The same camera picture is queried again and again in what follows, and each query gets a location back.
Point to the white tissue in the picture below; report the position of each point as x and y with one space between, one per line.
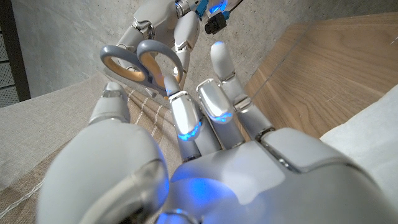
373 140

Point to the grey perforated wall panel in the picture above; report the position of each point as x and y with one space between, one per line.
6 77

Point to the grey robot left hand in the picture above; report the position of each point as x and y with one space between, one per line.
248 186

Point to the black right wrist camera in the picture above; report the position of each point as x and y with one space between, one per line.
215 23

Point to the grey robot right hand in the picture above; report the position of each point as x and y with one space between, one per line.
155 15

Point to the beige striped curtain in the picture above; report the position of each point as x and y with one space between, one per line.
46 124

